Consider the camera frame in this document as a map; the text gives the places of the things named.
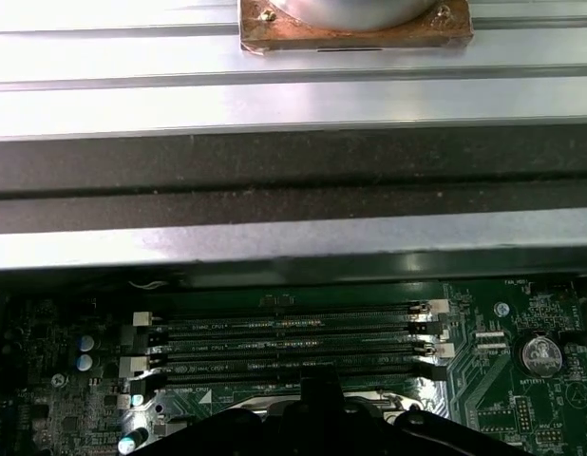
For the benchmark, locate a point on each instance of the black PC case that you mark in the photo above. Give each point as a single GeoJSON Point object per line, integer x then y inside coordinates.
{"type": "Point", "coordinates": [274, 161]}

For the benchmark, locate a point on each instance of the RAM slot with black clips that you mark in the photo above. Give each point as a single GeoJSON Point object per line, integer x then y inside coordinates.
{"type": "Point", "coordinates": [369, 374]}
{"type": "Point", "coordinates": [360, 334]}

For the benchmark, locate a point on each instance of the green motherboard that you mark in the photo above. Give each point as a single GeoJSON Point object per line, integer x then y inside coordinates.
{"type": "Point", "coordinates": [483, 375]}

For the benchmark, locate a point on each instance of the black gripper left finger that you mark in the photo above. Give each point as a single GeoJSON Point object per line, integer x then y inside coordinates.
{"type": "Point", "coordinates": [255, 437]}

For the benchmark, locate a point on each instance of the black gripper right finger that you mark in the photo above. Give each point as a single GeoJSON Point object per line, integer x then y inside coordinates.
{"type": "Point", "coordinates": [393, 437]}

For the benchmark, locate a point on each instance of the silver coin battery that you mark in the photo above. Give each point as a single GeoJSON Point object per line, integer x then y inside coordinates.
{"type": "Point", "coordinates": [540, 356]}

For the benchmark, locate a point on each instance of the RAM slot with white clips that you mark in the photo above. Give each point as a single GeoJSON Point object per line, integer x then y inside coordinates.
{"type": "Point", "coordinates": [360, 313]}
{"type": "Point", "coordinates": [369, 355]}

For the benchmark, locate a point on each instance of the CPU socket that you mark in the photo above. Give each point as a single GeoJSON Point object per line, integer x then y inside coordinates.
{"type": "Point", "coordinates": [403, 403]}

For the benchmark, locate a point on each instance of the blue topped capacitor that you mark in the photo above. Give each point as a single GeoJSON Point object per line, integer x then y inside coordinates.
{"type": "Point", "coordinates": [86, 343]}
{"type": "Point", "coordinates": [84, 362]}

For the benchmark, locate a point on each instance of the square brown base plate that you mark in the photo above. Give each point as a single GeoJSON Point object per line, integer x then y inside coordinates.
{"type": "Point", "coordinates": [293, 40]}

